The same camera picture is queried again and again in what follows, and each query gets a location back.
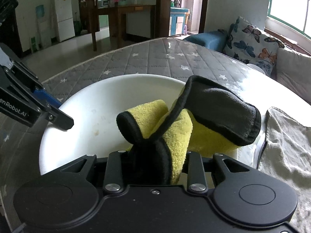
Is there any white ceramic bowl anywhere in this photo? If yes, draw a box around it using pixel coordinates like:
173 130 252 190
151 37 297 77
38 73 258 176

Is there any yellow black microfibre cloth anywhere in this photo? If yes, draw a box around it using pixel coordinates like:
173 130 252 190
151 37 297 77
116 76 261 185

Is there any grey towel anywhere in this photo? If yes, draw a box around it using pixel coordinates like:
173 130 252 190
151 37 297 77
258 108 310 232

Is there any white refrigerator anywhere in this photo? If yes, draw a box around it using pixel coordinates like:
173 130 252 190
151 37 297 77
54 0 75 42

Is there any dark wooden table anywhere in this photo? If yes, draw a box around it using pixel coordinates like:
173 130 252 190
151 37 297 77
89 4 156 52

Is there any plain beige cushion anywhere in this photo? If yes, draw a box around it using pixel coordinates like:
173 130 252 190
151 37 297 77
276 48 311 104

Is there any grey quilted star table mat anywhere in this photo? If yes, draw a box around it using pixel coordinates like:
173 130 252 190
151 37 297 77
1 38 250 230

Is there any butterfly print cushion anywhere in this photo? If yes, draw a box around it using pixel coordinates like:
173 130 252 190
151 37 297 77
224 16 285 77

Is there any blue sofa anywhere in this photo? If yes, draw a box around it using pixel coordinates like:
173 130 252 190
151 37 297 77
184 31 227 52

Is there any blue white small cabinet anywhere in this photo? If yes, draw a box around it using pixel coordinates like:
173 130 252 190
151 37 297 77
169 7 189 36

